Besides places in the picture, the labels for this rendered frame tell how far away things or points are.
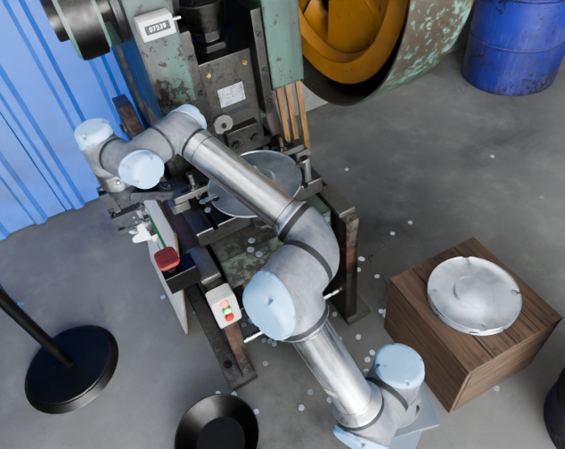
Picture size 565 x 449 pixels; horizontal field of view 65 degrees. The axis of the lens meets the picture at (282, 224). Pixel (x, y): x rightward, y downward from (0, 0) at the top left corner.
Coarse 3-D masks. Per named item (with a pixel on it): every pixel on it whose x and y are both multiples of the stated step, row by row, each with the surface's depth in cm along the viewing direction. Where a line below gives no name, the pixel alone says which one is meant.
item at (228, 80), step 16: (224, 32) 114; (208, 48) 110; (224, 48) 112; (240, 48) 111; (208, 64) 108; (224, 64) 110; (240, 64) 112; (208, 80) 111; (224, 80) 113; (240, 80) 115; (208, 96) 113; (224, 96) 116; (240, 96) 118; (256, 96) 120; (224, 112) 119; (240, 112) 121; (256, 112) 124; (224, 128) 119; (240, 128) 121; (256, 128) 123; (240, 144) 123; (256, 144) 127
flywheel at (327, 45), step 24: (312, 0) 131; (336, 0) 120; (360, 0) 111; (384, 0) 103; (408, 0) 91; (312, 24) 137; (336, 24) 125; (360, 24) 115; (384, 24) 101; (312, 48) 136; (336, 48) 130; (360, 48) 120; (384, 48) 105; (336, 72) 129; (360, 72) 118; (384, 72) 117
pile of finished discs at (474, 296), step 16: (432, 272) 153; (448, 272) 153; (464, 272) 152; (480, 272) 152; (496, 272) 151; (432, 288) 150; (448, 288) 149; (464, 288) 148; (480, 288) 147; (496, 288) 147; (512, 288) 146; (432, 304) 146; (448, 304) 145; (464, 304) 144; (480, 304) 143; (496, 304) 143; (512, 304) 142; (448, 320) 142; (464, 320) 140; (480, 320) 140; (496, 320) 139; (512, 320) 139
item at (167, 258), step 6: (156, 252) 123; (162, 252) 122; (168, 252) 122; (174, 252) 122; (156, 258) 121; (162, 258) 121; (168, 258) 121; (174, 258) 120; (162, 264) 120; (168, 264) 119; (174, 264) 120; (162, 270) 119
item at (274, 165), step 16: (256, 160) 141; (272, 160) 140; (288, 160) 139; (272, 176) 134; (288, 176) 134; (208, 192) 133; (224, 192) 133; (288, 192) 129; (224, 208) 129; (240, 208) 128
